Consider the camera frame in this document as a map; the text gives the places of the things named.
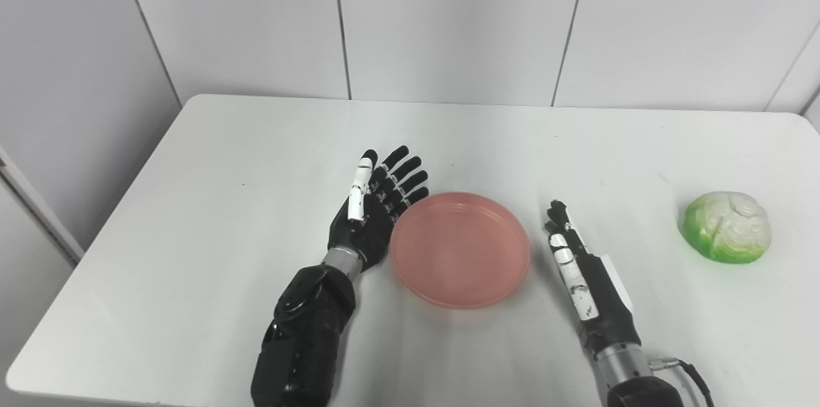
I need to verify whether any pink round plate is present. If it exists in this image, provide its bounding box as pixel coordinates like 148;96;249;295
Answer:
389;192;532;310

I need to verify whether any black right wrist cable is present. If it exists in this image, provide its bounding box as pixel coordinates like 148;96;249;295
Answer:
649;358;716;407

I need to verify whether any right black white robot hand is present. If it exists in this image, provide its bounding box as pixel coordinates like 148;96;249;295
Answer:
544;200;643;360

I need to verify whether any green white toy cabbage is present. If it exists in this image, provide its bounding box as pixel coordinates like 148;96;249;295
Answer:
679;191;771;264

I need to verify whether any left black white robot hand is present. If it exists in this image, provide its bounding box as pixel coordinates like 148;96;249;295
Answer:
327;145;431;273

